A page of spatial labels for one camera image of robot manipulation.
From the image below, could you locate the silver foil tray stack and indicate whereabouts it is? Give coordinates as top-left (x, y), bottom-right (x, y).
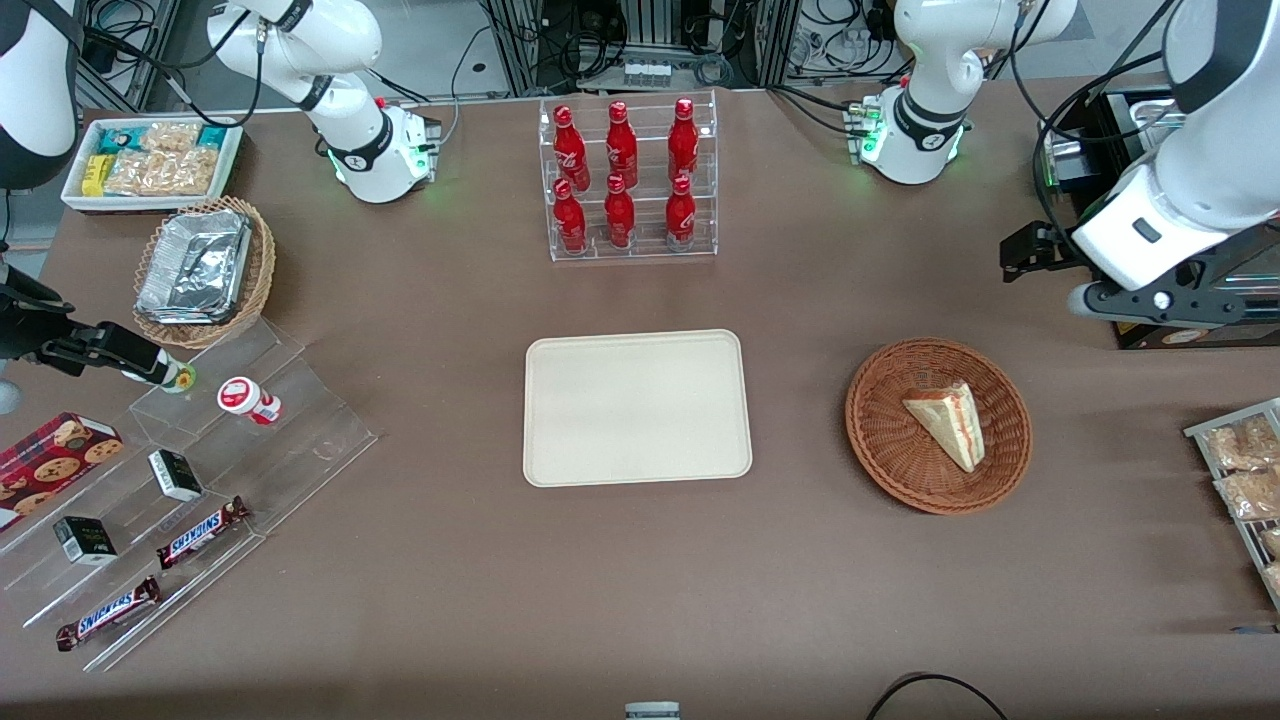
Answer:
top-left (134, 209), bottom-right (254, 327)

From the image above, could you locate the white snack bin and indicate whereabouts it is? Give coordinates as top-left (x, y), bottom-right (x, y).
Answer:
top-left (61, 116), bottom-right (245, 215)

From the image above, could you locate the clear acrylic bottle rack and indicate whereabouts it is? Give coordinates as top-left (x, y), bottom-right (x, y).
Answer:
top-left (537, 89), bottom-right (720, 264)

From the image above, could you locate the aluminium frame rack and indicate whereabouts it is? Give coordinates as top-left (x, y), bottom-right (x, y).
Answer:
top-left (480, 0), bottom-right (803, 96)

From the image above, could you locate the black loop cable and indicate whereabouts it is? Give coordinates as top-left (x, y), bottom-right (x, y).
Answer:
top-left (864, 672), bottom-right (1012, 720)

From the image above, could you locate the beige plastic tray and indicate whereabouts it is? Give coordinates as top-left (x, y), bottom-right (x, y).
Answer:
top-left (524, 329), bottom-right (754, 489)

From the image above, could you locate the red plaid cookie box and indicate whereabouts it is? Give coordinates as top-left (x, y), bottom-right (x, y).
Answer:
top-left (0, 411), bottom-right (126, 533)

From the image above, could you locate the red yogurt cup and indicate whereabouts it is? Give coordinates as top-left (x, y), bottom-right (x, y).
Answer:
top-left (216, 375), bottom-right (284, 427)

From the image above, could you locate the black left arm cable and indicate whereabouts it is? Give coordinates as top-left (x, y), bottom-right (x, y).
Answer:
top-left (1008, 0), bottom-right (1193, 263)

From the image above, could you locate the grey wire rack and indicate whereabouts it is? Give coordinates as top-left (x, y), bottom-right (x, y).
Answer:
top-left (1184, 397), bottom-right (1280, 613)

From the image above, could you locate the red cola bottle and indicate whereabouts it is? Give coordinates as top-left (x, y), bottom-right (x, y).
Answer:
top-left (664, 174), bottom-right (698, 252)
top-left (552, 104), bottom-right (592, 193)
top-left (552, 178), bottom-right (590, 255)
top-left (604, 100), bottom-right (640, 190)
top-left (667, 96), bottom-right (701, 182)
top-left (603, 173), bottom-right (637, 250)

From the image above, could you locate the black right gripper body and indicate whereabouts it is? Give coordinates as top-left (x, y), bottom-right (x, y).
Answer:
top-left (0, 262), bottom-right (77, 367)

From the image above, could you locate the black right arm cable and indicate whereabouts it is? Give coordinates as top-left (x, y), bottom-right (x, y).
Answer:
top-left (78, 20), bottom-right (269, 129)

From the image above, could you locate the clear acrylic stepped shelf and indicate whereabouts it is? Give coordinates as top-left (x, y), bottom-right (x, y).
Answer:
top-left (0, 317), bottom-right (380, 674)

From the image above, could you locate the light wicker basket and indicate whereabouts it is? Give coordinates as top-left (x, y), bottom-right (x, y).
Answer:
top-left (132, 195), bottom-right (277, 351)

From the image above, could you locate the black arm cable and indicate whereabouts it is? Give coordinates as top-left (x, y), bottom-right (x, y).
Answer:
top-left (78, 20), bottom-right (269, 129)
top-left (1008, 0), bottom-right (1193, 263)

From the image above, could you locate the small black box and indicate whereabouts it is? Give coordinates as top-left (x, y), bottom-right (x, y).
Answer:
top-left (52, 515), bottom-right (119, 567)
top-left (147, 448), bottom-right (205, 503)

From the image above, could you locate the clear cracker bag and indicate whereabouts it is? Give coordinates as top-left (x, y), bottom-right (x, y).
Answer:
top-left (104, 148), bottom-right (218, 197)
top-left (140, 121), bottom-right (202, 153)

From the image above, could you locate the triangle sandwich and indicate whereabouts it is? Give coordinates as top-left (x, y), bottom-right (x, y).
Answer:
top-left (902, 380), bottom-right (987, 474)

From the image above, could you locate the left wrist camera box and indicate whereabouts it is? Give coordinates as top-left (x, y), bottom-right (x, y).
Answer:
top-left (1067, 228), bottom-right (1280, 329)

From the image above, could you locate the brown wicker basket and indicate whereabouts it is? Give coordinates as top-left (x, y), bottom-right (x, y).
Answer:
top-left (845, 337), bottom-right (1034, 517)

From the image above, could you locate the Snickers chocolate bar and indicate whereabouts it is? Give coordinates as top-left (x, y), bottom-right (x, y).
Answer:
top-left (55, 575), bottom-right (163, 653)
top-left (155, 496), bottom-right (252, 572)

